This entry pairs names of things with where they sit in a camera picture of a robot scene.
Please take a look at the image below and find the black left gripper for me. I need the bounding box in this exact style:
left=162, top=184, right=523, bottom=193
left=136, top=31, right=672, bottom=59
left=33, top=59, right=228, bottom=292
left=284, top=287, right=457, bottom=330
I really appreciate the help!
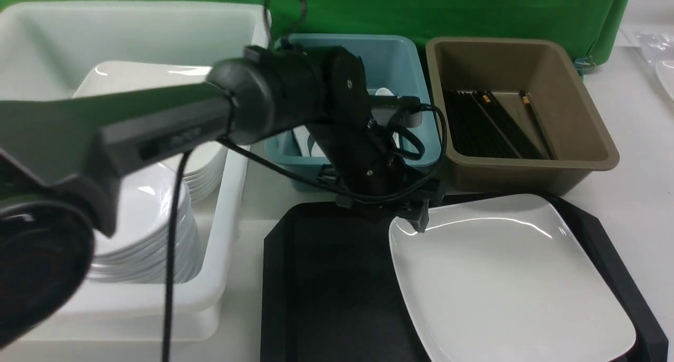
left=308, top=119, right=443, bottom=234

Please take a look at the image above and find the white square rice plate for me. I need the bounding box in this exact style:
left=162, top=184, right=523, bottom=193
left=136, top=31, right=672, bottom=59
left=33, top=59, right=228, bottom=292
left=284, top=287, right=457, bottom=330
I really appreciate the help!
left=389, top=194, right=637, bottom=361

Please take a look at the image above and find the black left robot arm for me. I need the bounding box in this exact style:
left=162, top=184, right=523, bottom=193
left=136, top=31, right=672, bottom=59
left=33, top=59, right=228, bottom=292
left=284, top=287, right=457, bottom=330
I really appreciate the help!
left=2, top=44, right=444, bottom=347

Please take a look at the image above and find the black serving tray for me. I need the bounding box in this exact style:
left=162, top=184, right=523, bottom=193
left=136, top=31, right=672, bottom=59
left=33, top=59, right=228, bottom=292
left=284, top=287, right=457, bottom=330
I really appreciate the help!
left=260, top=194, right=672, bottom=361

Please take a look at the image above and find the black chopsticks pile in bin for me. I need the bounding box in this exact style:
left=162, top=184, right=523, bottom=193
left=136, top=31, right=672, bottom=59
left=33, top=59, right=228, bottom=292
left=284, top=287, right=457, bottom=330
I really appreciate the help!
left=443, top=89, right=554, bottom=160

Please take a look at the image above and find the white spoon far right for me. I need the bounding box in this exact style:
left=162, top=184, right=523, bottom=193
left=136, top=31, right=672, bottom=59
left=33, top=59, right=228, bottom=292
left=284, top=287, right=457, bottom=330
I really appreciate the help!
left=374, top=87, right=397, bottom=97

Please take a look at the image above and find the teal plastic bin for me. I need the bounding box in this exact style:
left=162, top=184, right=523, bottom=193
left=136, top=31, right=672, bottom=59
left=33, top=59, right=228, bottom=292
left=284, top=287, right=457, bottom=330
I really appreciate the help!
left=265, top=33, right=441, bottom=180

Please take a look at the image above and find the brown plastic bin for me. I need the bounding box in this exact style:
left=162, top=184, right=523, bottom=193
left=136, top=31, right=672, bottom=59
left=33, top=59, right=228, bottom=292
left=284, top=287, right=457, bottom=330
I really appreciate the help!
left=425, top=37, right=620, bottom=195

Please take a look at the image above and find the stack of white square plates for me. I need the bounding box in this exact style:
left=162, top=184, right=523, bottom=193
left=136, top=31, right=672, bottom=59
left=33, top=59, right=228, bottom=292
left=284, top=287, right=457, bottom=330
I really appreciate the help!
left=73, top=61, right=228, bottom=203

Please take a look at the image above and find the green backdrop cloth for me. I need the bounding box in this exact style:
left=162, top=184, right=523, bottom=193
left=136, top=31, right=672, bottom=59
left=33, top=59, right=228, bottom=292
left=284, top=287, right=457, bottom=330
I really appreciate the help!
left=0, top=0, right=633, bottom=86

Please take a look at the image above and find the stack of white bowls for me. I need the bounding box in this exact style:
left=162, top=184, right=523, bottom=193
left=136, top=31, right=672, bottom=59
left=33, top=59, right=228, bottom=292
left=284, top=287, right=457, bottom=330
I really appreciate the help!
left=87, top=163, right=202, bottom=283

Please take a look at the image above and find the clear plastic items far right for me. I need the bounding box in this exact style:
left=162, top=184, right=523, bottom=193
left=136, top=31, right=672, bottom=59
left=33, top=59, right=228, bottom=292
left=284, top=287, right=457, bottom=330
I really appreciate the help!
left=632, top=31, right=674, bottom=104

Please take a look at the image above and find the large white plastic tub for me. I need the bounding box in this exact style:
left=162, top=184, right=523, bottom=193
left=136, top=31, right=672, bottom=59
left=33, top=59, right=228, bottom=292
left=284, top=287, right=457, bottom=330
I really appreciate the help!
left=1, top=1, right=267, bottom=343

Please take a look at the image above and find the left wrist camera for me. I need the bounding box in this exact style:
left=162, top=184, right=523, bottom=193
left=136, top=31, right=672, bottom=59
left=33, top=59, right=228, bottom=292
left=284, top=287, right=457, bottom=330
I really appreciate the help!
left=369, top=95, right=423, bottom=128

